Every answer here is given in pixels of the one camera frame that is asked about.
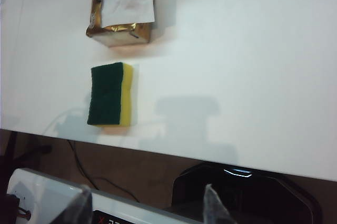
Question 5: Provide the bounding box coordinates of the yellow sponge with green scourer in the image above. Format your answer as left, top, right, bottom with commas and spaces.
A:
86, 61, 134, 128

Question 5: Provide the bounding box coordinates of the black connector with red wires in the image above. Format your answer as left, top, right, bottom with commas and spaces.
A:
4, 193, 32, 221

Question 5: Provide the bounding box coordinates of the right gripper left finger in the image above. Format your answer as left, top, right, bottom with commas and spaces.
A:
53, 183, 94, 224

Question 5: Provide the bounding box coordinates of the thin black floor cable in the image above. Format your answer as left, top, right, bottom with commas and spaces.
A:
66, 139, 141, 204

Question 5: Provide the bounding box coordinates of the gold tissue pack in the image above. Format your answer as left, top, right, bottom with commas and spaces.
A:
85, 0, 160, 48

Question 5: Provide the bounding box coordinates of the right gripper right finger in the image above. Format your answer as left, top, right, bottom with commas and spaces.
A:
203, 183, 238, 224

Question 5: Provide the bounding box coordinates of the white robot base platform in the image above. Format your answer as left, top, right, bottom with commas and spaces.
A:
6, 168, 209, 224

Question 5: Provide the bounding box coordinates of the glossy black housing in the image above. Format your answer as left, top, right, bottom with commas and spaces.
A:
170, 162, 323, 224

